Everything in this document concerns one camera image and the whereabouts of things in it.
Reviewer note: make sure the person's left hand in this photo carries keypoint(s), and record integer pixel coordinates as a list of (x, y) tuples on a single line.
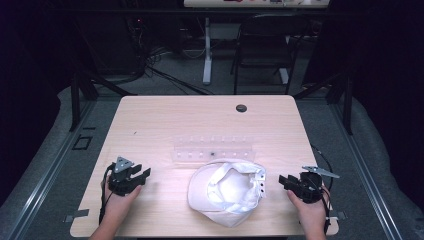
[(116, 206)]

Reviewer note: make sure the person's right hand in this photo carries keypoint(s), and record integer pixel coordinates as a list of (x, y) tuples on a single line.
[(311, 215)]

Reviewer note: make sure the white cap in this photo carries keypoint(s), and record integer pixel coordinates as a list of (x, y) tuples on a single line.
[(226, 193)]

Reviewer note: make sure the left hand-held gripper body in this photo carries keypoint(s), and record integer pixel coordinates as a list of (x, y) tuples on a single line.
[(121, 181)]

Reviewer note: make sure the black table grommet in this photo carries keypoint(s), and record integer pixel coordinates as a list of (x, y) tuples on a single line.
[(241, 108)]

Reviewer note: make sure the black chair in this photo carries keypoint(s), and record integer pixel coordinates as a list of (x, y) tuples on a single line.
[(265, 50)]

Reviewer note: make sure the clear acrylic rack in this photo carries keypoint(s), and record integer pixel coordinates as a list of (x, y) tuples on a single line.
[(213, 154)]

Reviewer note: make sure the black metal stand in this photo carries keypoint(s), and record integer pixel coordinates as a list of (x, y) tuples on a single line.
[(76, 100), (347, 103)]

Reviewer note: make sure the white desk leg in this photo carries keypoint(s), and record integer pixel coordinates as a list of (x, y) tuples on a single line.
[(207, 56)]

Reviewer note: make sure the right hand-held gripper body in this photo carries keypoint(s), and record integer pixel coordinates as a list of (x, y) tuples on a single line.
[(310, 190)]

